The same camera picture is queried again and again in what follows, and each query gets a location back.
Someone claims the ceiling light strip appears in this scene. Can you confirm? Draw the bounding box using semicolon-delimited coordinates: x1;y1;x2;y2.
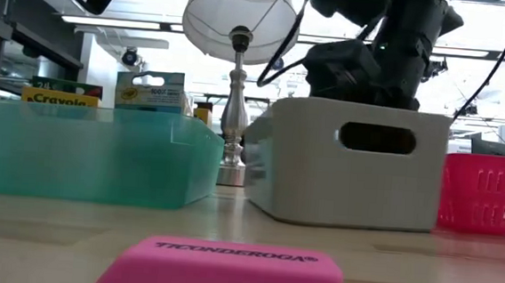
60;14;184;33
297;33;490;60

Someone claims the pink Ticonderoga eraser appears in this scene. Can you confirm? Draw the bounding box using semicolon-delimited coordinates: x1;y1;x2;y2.
90;230;347;283

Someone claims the white teal Crayola box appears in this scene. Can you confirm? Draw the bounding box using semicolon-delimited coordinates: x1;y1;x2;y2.
113;68;192;116

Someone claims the teal translucent plastic bin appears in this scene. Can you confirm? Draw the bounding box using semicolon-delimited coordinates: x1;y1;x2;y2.
0;99;228;214

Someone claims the table lamp white shade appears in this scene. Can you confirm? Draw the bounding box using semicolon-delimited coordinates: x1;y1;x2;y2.
171;0;302;190

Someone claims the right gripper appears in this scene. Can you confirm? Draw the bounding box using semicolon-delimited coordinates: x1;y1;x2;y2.
301;28;426;112

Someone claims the dark computer monitor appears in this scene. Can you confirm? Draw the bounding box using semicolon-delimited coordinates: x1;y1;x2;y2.
471;137;505;158

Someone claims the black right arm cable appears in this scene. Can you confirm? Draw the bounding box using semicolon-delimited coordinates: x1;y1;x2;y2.
452;0;505;127

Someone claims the grey plastic bin with handle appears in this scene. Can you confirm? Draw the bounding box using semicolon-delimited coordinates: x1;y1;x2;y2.
236;91;454;236

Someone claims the yellow Crayola 24 crayon box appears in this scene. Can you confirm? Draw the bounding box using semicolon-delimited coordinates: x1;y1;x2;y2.
20;75;105;109

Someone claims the thin black wrist camera cable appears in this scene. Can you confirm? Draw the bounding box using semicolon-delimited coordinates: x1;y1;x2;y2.
255;0;317;92

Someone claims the red perforated plastic basket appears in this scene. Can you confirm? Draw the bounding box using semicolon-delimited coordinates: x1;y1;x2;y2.
436;151;505;236

